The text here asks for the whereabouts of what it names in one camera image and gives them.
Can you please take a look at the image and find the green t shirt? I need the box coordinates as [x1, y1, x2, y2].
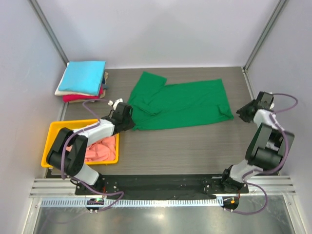
[128, 72, 234, 131]

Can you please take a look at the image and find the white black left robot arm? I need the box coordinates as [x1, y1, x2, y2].
[45, 99, 135, 195]

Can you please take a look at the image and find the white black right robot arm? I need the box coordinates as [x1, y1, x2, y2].
[219, 92, 294, 193]

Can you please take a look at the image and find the tan folded shirt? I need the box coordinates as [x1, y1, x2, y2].
[69, 72, 108, 103]

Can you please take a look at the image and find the pink t shirt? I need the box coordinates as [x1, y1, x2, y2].
[66, 135, 117, 162]

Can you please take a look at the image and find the yellow plastic bin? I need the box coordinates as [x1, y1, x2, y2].
[41, 119, 119, 168]

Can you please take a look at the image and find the light blue folded shirt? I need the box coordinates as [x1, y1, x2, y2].
[58, 61, 106, 96]

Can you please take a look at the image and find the red folded shirt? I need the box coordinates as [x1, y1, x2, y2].
[62, 87, 105, 103]

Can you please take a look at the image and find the cream folded shirt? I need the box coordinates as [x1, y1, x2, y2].
[54, 87, 99, 96]

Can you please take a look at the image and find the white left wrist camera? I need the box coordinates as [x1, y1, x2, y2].
[108, 98, 123, 110]

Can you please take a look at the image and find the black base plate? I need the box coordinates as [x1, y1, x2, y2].
[75, 173, 250, 195]

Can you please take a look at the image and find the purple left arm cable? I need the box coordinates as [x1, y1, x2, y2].
[59, 98, 125, 213]

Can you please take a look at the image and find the right aluminium frame post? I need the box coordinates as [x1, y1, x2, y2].
[242, 0, 291, 71]

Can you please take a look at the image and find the aluminium frame post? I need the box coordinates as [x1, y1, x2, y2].
[242, 0, 291, 71]
[28, 0, 69, 65]

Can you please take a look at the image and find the white slotted cable duct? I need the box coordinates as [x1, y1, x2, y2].
[40, 197, 223, 208]

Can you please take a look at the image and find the left aluminium frame post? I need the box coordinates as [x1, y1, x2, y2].
[28, 0, 69, 65]

